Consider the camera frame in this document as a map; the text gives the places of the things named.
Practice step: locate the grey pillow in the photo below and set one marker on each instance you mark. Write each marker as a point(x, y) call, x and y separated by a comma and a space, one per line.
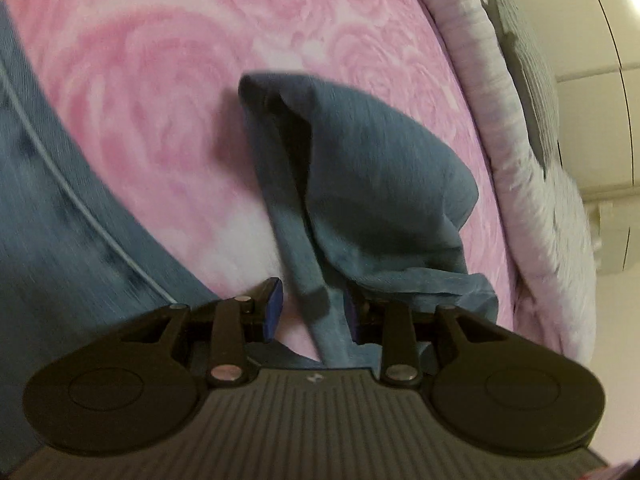
point(532, 75)

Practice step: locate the cream wardrobe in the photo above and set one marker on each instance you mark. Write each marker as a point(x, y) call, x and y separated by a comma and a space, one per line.
point(595, 20)

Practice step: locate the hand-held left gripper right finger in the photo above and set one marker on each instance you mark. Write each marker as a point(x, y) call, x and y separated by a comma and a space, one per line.
point(351, 317)

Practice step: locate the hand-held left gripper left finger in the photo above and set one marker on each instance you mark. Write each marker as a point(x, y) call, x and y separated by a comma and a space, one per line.
point(273, 310)

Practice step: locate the blue denim cloth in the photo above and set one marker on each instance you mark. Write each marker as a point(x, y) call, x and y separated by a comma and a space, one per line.
point(55, 280)

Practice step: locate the lilac ribbed quilt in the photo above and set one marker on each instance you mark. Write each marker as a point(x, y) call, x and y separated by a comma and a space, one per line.
point(490, 90)

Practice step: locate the pink rose print blanket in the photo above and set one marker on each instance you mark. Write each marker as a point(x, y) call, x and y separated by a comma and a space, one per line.
point(165, 85)

